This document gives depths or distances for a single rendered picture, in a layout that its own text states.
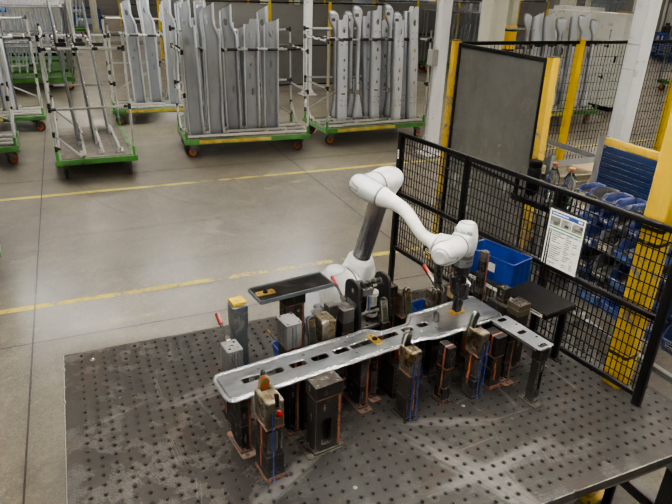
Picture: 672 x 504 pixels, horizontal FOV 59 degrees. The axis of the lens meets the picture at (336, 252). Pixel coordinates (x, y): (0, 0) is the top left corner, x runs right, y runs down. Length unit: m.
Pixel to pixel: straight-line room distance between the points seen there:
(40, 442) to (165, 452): 1.44
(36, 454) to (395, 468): 2.12
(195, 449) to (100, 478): 0.36
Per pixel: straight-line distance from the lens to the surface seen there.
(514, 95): 4.71
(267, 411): 2.16
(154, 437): 2.63
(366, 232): 3.14
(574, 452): 2.71
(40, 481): 3.64
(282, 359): 2.46
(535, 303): 3.02
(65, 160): 8.25
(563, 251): 3.07
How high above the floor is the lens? 2.40
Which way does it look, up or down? 24 degrees down
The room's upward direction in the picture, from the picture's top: 2 degrees clockwise
